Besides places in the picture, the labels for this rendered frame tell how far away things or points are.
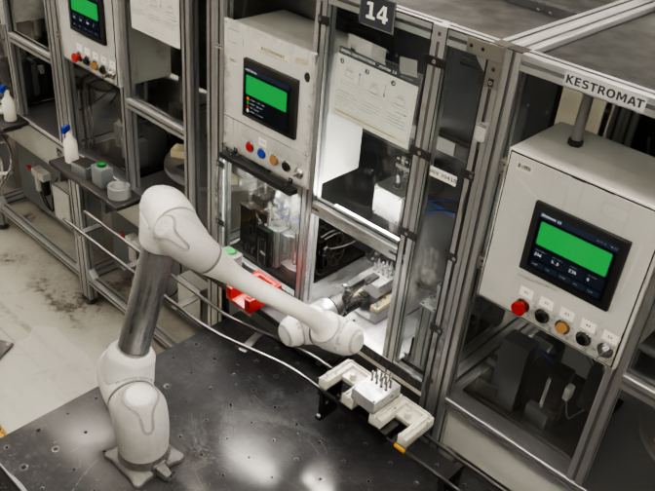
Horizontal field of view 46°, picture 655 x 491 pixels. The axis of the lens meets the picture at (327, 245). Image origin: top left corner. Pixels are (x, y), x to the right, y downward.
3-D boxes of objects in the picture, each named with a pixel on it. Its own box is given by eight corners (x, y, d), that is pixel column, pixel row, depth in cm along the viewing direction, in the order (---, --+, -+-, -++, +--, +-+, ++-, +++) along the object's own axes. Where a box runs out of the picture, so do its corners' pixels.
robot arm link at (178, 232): (229, 249, 213) (212, 225, 222) (184, 217, 200) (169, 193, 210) (197, 283, 214) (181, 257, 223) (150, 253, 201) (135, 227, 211)
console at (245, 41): (217, 146, 275) (217, 18, 250) (276, 127, 293) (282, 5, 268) (300, 193, 252) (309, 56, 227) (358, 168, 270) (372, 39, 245)
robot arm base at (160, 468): (144, 499, 230) (143, 486, 227) (102, 456, 242) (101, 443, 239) (193, 466, 242) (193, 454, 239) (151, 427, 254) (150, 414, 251)
